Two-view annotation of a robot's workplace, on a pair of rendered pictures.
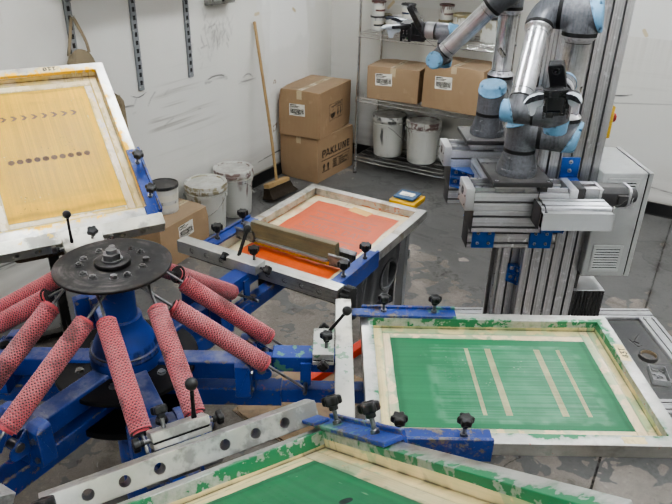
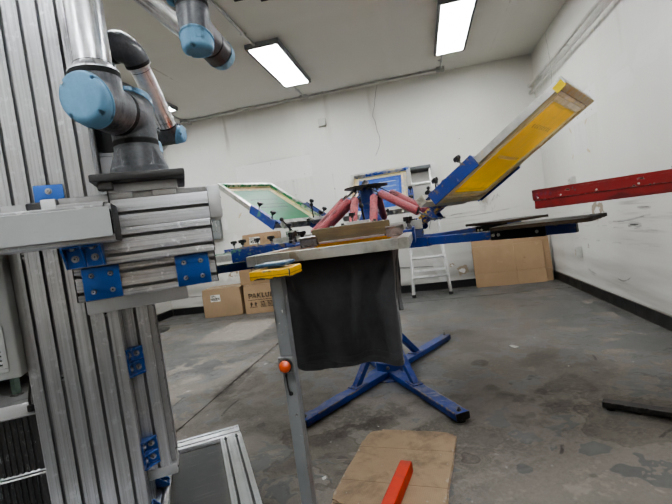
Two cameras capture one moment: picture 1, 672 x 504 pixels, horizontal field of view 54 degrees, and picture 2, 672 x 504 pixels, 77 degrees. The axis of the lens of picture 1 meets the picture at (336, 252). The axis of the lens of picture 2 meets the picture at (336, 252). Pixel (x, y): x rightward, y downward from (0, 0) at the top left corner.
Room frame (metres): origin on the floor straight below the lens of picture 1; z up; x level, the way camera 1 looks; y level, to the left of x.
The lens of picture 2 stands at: (4.16, -0.54, 1.04)
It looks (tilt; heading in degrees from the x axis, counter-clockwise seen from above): 3 degrees down; 162
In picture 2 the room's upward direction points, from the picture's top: 8 degrees counter-clockwise
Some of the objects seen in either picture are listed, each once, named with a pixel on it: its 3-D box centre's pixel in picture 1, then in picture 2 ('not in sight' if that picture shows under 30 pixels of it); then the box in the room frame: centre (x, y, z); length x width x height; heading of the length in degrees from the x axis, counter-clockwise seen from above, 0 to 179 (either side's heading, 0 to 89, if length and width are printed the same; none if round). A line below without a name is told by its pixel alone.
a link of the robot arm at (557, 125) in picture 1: (551, 116); not in sight; (2.09, -0.69, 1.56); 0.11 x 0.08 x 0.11; 68
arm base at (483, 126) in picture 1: (488, 122); (138, 159); (2.88, -0.67, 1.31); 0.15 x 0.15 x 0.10
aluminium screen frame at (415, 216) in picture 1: (322, 232); (344, 245); (2.41, 0.06, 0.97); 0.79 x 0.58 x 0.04; 151
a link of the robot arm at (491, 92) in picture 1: (491, 96); (130, 116); (2.88, -0.67, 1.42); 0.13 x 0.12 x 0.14; 156
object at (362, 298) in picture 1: (366, 277); not in sight; (2.36, -0.13, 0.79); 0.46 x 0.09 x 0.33; 151
